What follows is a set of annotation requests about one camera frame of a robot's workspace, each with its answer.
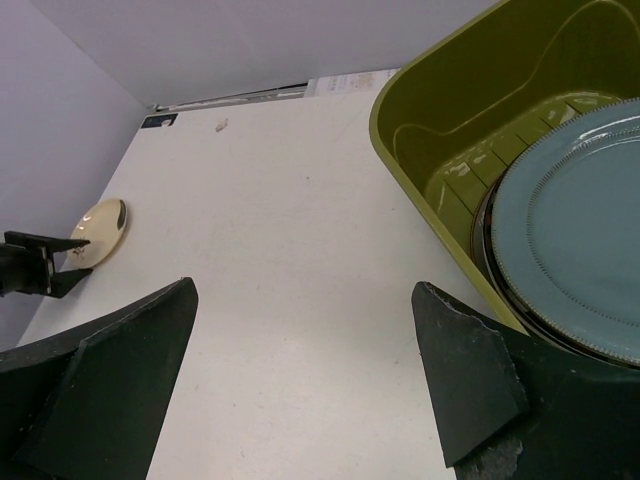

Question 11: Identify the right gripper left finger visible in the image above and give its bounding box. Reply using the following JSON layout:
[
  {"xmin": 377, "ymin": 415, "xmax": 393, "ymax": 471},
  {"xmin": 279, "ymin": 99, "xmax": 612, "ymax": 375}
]
[{"xmin": 1, "ymin": 278, "xmax": 198, "ymax": 479}]

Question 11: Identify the green plastic bin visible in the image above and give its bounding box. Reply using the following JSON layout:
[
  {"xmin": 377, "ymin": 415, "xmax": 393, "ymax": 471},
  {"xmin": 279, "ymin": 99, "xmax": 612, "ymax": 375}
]
[{"xmin": 369, "ymin": 0, "xmax": 639, "ymax": 328}]

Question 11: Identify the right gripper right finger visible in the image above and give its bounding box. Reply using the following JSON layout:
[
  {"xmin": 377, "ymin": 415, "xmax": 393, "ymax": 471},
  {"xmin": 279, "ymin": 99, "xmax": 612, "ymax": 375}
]
[{"xmin": 411, "ymin": 282, "xmax": 639, "ymax": 479}]

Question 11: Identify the cream small flower plate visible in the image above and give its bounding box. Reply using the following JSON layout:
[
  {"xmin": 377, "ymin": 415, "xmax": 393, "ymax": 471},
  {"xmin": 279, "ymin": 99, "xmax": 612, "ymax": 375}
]
[{"xmin": 67, "ymin": 198, "xmax": 128, "ymax": 269}]

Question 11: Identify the white paper sheet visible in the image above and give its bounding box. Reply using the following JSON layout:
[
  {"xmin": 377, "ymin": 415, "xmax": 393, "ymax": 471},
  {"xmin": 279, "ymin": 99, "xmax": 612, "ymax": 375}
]
[{"xmin": 304, "ymin": 69, "xmax": 398, "ymax": 98}]

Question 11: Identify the blue-grey ceramic plate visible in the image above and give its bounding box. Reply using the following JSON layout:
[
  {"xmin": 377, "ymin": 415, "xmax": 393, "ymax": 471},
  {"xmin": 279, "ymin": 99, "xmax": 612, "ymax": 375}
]
[{"xmin": 490, "ymin": 98, "xmax": 639, "ymax": 366}]

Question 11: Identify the black rimmed beige plate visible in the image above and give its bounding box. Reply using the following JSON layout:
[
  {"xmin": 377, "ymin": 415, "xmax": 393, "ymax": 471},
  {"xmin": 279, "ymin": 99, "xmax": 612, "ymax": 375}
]
[{"xmin": 470, "ymin": 177, "xmax": 639, "ymax": 370}]

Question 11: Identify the blue label sticker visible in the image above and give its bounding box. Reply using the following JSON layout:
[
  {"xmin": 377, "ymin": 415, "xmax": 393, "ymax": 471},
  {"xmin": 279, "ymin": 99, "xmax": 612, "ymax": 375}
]
[{"xmin": 140, "ymin": 113, "xmax": 178, "ymax": 129}]

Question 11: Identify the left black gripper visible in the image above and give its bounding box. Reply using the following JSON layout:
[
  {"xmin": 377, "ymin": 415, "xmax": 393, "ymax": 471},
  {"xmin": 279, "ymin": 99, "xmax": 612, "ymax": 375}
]
[{"xmin": 1, "ymin": 231, "xmax": 93, "ymax": 299}]

